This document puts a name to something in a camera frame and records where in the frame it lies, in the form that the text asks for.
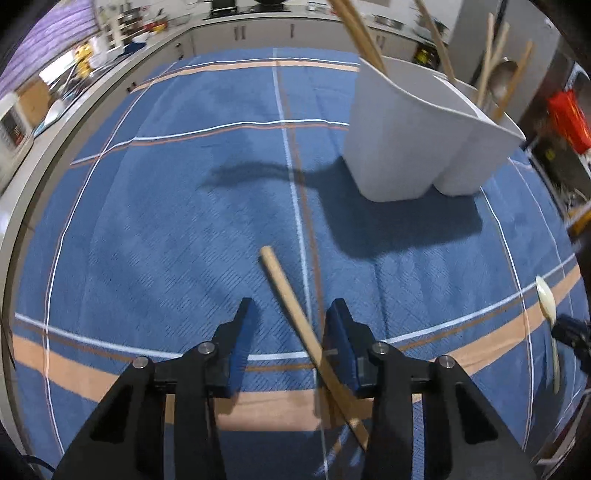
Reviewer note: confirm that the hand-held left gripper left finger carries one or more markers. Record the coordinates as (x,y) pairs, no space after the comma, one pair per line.
(241,350)

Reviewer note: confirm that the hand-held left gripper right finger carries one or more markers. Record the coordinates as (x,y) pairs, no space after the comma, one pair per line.
(341,350)

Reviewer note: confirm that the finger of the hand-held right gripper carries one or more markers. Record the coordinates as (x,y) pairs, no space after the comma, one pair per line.
(572,334)

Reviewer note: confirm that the white plastic spoon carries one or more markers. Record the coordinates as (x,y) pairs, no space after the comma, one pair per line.
(545,295)

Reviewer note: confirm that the white utensil holder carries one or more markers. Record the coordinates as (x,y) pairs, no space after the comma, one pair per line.
(397,138)

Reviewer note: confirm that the metal spoon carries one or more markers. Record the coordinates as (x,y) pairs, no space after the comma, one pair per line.
(504,69)

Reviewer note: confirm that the white metal storage rack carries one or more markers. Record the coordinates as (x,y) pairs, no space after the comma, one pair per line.
(579,213)

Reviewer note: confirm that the blue plaid tablecloth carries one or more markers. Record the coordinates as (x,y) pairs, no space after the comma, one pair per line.
(161,230)

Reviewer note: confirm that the red bag on shelf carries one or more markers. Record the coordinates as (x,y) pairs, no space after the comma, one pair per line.
(570,120)

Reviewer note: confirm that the green oil bottle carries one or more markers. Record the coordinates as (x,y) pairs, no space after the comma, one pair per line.
(420,54)

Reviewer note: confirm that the white kitchen appliance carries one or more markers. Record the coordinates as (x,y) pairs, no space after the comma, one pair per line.
(14,129)

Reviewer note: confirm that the grey kitchen counter cabinets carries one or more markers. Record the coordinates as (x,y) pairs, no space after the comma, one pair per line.
(258,30)

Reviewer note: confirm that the wooden cutting board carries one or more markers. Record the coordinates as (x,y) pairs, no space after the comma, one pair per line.
(36,101)

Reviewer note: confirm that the grey refrigerator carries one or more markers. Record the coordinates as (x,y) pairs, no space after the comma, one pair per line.
(466,23)

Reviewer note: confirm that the yellow bottle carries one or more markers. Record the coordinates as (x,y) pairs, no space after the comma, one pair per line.
(83,60)

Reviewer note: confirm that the black gas stove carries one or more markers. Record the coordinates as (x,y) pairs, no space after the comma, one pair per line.
(244,9)

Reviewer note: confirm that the purple brick wall poster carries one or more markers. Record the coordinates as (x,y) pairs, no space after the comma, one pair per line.
(51,41)

